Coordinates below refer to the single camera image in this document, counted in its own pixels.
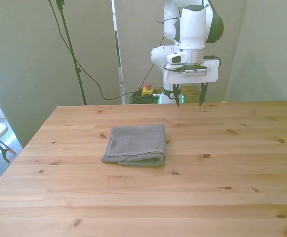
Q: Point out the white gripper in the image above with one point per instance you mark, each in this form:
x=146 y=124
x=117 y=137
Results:
x=211 y=74

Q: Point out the grey terry towel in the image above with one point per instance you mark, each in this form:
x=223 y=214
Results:
x=137 y=145

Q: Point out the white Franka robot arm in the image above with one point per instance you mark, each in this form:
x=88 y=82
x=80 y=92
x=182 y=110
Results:
x=192 y=29

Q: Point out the yellow emergency stop button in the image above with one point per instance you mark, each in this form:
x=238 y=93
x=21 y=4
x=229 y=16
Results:
x=147 y=90

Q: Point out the black tripod stand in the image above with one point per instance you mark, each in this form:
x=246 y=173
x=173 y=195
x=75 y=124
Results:
x=70 y=49

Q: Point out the black orange spring clamp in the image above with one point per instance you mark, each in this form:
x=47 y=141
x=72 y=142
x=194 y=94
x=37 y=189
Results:
x=5 y=150

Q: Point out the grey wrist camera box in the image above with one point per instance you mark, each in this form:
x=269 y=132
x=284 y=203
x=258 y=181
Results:
x=195 y=72

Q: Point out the white upright panel frame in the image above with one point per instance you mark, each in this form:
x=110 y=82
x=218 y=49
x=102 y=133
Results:
x=118 y=61

